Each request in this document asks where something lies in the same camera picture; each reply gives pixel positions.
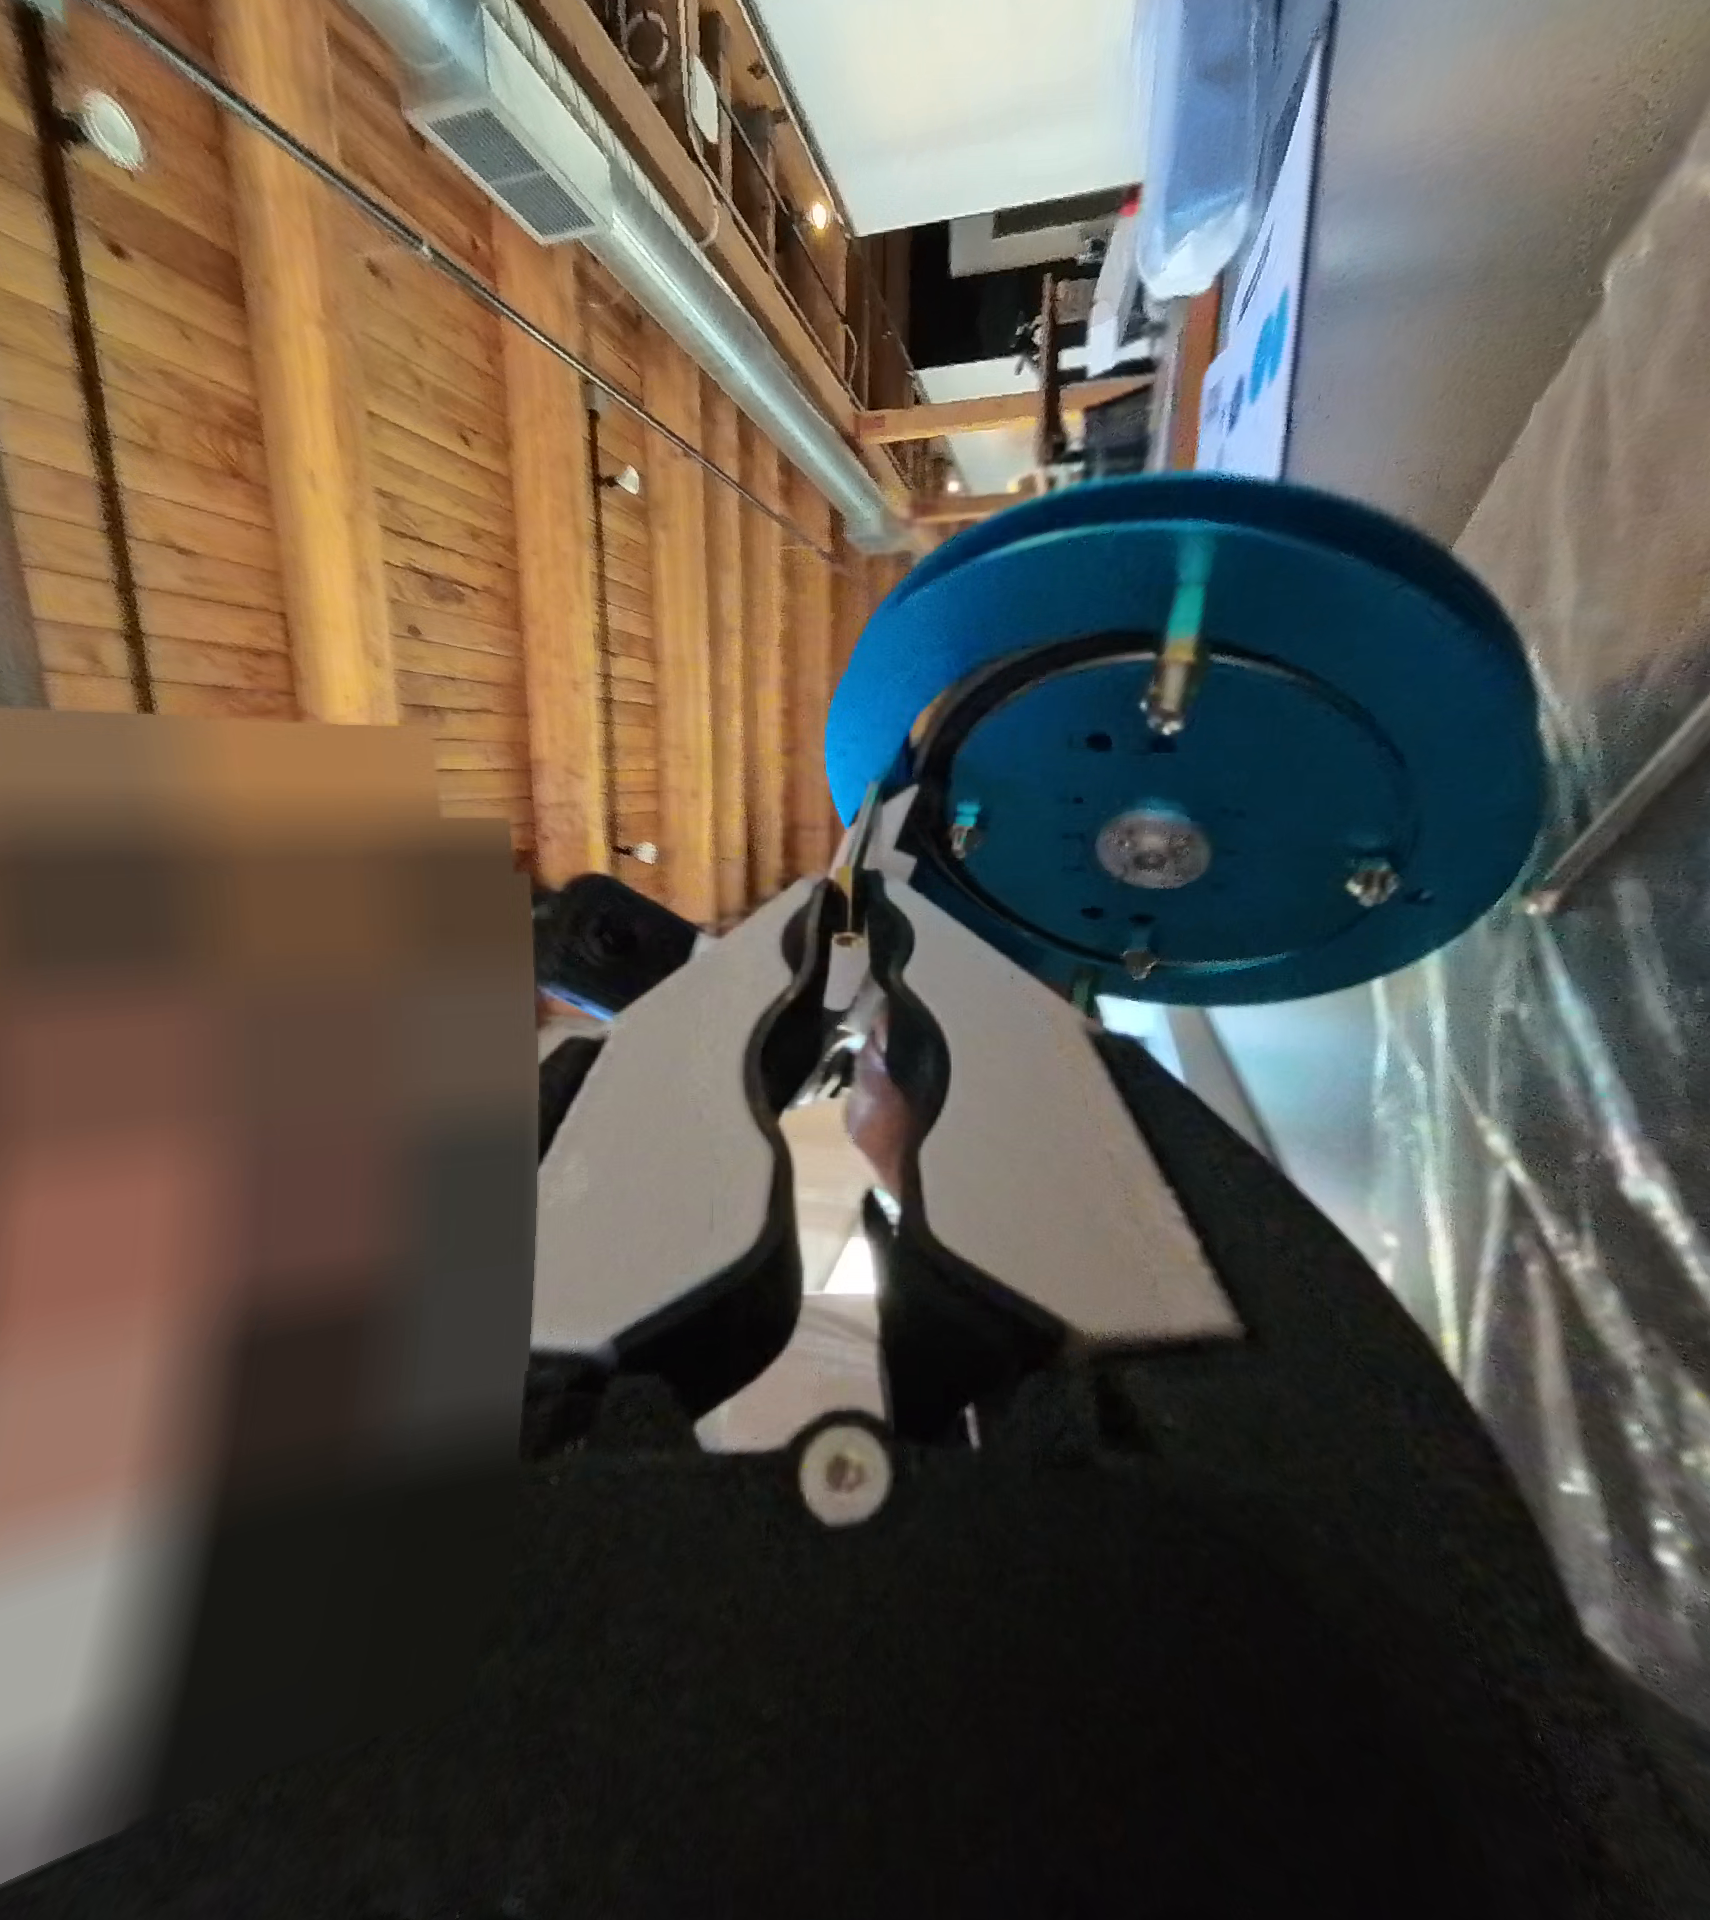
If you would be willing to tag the silver ceiling duct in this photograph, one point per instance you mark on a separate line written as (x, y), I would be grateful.
(735, 345)

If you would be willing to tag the blue metal turntable disc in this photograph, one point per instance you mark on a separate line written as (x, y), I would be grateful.
(1244, 780)

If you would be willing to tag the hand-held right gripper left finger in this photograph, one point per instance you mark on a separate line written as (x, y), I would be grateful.
(660, 1171)

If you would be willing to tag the grey desk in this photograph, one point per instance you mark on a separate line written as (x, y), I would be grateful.
(1470, 224)

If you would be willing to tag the white plastic wrapped box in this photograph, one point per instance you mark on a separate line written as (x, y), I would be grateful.
(1200, 180)

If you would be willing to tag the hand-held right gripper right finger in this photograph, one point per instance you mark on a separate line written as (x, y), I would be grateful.
(1065, 1200)

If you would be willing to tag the person's left hand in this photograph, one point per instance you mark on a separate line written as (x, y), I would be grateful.
(879, 1118)

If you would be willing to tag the large clear plastic bag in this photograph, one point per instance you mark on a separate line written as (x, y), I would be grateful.
(1621, 1200)

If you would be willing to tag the round ceiling lamp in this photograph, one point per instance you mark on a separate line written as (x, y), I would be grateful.
(117, 128)

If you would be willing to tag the printed instruction sheet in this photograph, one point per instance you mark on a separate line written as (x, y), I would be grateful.
(1269, 300)

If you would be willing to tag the small metal rod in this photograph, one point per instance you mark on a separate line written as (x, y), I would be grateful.
(1643, 798)

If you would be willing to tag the brass hex standoff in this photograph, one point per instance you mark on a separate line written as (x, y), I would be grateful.
(852, 915)

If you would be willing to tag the white ceiling vent unit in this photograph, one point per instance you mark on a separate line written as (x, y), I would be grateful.
(518, 142)

